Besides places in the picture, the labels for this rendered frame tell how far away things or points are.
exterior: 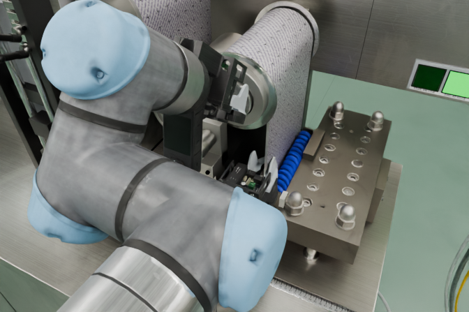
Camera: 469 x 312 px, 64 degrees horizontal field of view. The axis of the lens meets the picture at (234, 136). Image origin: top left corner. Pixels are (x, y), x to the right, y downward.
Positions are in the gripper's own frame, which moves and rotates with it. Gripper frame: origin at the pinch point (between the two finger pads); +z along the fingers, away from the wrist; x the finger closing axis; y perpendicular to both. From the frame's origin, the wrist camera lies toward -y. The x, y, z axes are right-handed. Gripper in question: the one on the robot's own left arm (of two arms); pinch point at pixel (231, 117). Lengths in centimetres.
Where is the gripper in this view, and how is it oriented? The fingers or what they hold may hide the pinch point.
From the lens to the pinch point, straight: 60.6
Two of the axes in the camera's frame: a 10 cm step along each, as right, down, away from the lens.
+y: 2.7, -9.6, -0.5
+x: -9.0, -2.7, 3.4
